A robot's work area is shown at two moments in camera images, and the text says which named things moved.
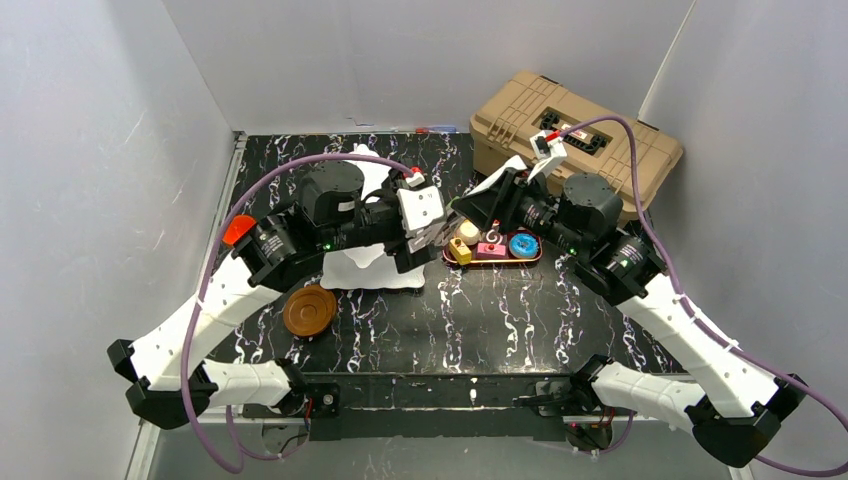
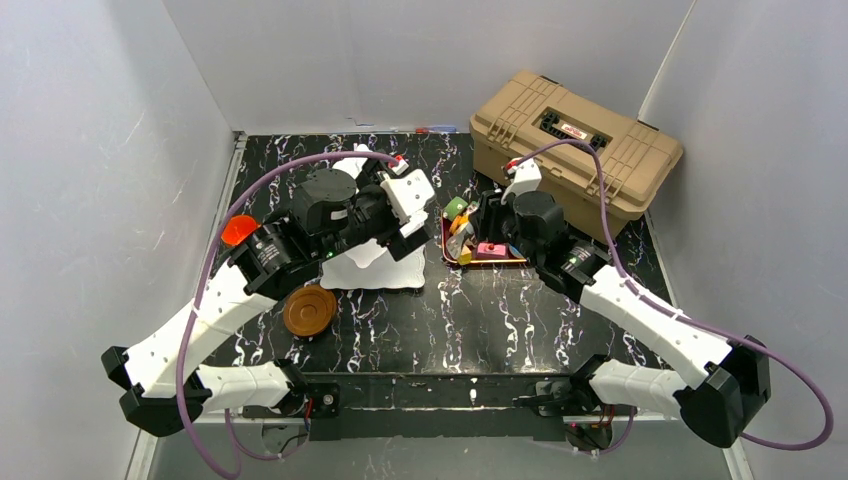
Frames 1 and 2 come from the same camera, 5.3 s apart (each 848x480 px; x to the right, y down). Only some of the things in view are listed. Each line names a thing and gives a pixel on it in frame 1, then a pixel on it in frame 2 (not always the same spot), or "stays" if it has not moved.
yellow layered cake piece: (461, 253) stays
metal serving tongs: (430, 238) → (455, 242)
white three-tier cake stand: (369, 266) stays
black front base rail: (425, 407) stays
